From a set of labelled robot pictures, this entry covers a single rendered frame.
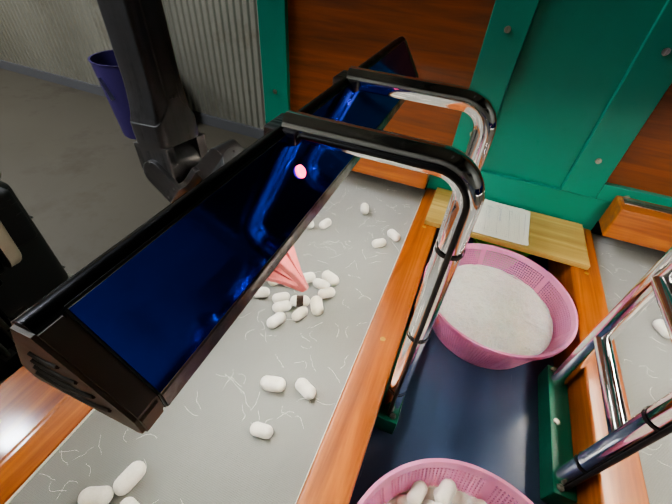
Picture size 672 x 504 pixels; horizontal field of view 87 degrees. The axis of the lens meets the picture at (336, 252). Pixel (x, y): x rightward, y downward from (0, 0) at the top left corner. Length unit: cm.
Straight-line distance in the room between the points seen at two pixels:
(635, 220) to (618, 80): 27
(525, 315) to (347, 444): 42
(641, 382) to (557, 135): 47
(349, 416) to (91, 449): 32
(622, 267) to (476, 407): 47
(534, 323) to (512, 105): 44
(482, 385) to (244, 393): 39
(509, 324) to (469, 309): 7
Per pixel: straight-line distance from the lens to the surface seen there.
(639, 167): 95
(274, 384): 54
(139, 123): 51
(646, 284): 55
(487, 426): 66
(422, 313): 38
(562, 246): 87
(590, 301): 79
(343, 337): 60
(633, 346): 81
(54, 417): 61
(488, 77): 84
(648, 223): 93
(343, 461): 49
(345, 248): 74
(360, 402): 52
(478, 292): 74
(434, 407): 64
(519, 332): 71
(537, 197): 94
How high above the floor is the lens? 124
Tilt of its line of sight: 43 degrees down
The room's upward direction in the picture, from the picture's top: 5 degrees clockwise
